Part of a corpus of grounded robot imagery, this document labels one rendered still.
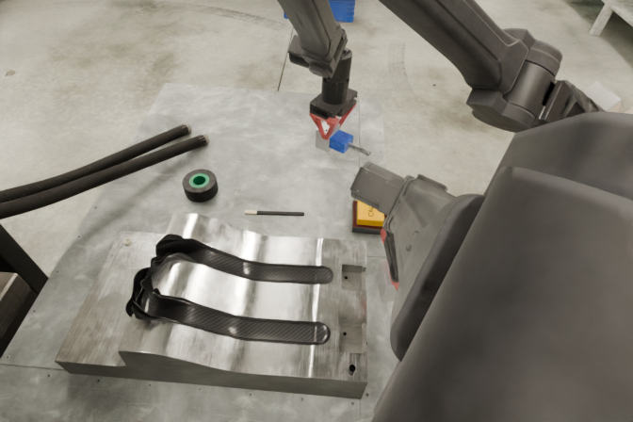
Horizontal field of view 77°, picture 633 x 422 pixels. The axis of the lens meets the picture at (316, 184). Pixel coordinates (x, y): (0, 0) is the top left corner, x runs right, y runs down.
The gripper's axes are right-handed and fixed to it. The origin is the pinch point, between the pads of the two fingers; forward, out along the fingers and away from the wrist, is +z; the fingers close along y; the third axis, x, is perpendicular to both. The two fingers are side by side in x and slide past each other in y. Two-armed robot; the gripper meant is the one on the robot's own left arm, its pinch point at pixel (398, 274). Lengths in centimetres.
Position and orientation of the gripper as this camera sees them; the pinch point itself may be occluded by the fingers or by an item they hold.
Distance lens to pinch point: 69.3
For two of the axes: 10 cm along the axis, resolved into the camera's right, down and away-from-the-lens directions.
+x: 10.0, -0.2, 0.8
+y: 0.7, 7.4, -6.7
